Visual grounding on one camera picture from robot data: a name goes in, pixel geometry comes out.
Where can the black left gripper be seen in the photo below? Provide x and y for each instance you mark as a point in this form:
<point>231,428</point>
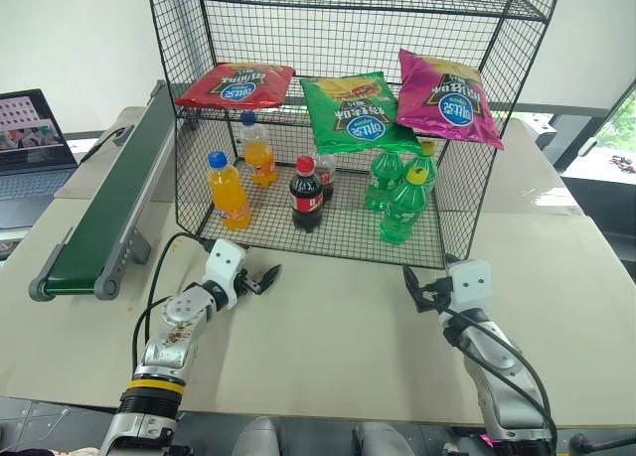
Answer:
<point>248,282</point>

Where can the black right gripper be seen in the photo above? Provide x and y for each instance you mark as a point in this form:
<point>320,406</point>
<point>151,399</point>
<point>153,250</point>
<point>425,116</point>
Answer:
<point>437,292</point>

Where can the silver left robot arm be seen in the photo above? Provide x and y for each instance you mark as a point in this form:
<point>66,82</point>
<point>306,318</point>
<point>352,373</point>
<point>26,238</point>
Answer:
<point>174,347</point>

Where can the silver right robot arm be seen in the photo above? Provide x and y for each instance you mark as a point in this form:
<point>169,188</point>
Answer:
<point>497,361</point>

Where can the green soda bottle yellow cap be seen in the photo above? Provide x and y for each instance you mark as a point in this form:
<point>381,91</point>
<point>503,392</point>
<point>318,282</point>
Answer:
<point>429,170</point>
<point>402,207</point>
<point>380,178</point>

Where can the cola bottle red cap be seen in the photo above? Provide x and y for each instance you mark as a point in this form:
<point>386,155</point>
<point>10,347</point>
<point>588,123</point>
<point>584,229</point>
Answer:
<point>328,178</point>
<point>305,197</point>

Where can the orange soda bottle blue cap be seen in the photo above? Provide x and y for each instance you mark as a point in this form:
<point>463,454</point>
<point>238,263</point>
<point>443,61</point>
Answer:
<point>259,158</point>
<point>231,197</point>

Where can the grey rounded shape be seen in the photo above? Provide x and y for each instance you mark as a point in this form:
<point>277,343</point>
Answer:
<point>377,438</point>

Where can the green chips bag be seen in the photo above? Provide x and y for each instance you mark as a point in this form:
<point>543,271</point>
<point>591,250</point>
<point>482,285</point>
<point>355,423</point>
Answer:
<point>353,118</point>

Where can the magenta chips bag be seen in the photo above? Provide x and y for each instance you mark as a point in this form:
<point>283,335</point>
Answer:
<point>447,103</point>

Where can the red chips bag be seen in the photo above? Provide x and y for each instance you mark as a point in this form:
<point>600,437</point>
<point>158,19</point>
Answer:
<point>233,86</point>

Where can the white device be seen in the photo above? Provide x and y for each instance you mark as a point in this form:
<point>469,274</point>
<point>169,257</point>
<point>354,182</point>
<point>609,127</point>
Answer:
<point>542,133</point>

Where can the black floor stand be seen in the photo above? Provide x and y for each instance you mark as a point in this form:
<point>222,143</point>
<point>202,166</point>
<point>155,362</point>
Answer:
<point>596,446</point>

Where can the open laptop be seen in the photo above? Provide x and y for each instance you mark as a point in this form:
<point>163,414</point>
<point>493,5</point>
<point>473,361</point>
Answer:
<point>30,128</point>

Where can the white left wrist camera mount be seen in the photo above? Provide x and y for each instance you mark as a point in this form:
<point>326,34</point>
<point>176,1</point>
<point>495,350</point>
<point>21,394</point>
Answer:
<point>226,259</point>

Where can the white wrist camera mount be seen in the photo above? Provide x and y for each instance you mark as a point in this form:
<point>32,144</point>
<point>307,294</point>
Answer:
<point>472,282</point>
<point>226,259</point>

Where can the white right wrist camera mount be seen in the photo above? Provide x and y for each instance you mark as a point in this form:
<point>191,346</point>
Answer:
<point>472,282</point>

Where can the green conveyor belt grey frame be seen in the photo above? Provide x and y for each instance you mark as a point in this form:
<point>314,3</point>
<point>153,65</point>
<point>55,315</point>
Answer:
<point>114,197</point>

